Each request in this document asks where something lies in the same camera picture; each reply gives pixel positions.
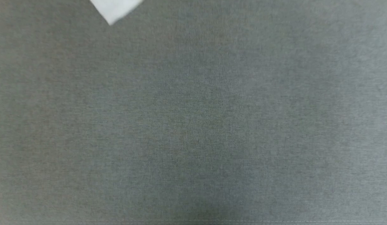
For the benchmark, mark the blue white red-striped garment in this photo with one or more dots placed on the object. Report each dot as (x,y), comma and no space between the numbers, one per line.
(113,8)

